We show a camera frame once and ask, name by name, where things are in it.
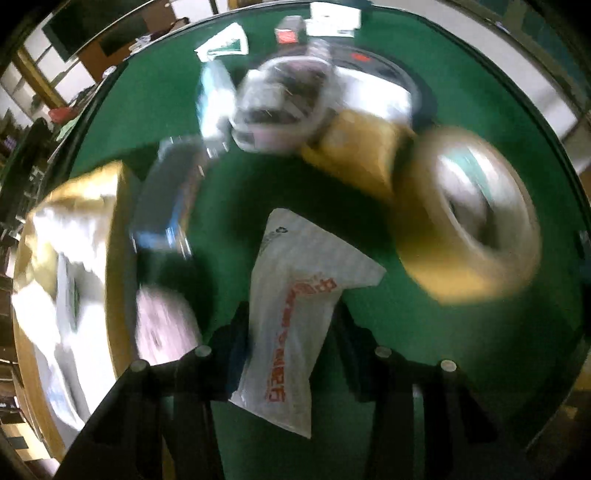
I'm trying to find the white paper card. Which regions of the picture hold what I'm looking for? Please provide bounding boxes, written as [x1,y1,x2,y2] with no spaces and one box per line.
[306,1,362,36]

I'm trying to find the wooden cabinet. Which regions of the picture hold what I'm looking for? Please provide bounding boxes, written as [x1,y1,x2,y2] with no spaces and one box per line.
[76,0,218,84]

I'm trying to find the white padded envelope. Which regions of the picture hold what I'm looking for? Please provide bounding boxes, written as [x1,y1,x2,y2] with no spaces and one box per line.
[341,73,413,126]

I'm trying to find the crumpled white plastic bag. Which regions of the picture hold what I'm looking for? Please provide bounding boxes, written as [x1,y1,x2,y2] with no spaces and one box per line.
[14,203,116,435]

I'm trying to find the green and white packet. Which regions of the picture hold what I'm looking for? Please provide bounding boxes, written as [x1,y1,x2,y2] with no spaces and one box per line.
[194,22,251,62]

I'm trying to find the round table centre console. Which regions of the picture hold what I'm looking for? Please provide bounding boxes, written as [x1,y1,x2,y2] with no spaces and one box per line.
[330,45,437,121]

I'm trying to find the pink fluffy pompom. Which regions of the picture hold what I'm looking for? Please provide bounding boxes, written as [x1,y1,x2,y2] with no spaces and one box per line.
[137,285,201,367]

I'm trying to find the large brown tape roll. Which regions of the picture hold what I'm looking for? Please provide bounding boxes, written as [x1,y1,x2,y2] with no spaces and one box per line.
[392,127,542,304]

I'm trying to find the white red-print plastic bag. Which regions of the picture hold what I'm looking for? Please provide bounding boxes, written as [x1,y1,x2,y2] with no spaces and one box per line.
[228,208,387,439]

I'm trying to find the yellow cardboard box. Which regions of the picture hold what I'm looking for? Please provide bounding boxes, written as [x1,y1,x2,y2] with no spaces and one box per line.
[11,159,139,462]

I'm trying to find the blue flat package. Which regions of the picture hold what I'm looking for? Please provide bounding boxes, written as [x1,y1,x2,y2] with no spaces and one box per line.
[130,137,206,260]

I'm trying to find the red and grey box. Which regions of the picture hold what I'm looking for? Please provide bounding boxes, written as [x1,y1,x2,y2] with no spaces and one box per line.
[274,15,306,45]

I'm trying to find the black television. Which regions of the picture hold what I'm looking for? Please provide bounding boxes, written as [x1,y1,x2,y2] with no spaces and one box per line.
[41,0,123,62]

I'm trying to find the yellow padded envelope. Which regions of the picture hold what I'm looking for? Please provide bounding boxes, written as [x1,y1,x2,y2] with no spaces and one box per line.
[299,111,417,200]

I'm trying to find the light blue packet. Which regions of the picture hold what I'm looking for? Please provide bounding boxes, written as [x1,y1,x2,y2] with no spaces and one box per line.
[198,61,237,140]

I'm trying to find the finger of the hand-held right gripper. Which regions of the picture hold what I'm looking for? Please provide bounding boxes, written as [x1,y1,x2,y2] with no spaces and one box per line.
[331,302,500,480]
[54,300,254,480]

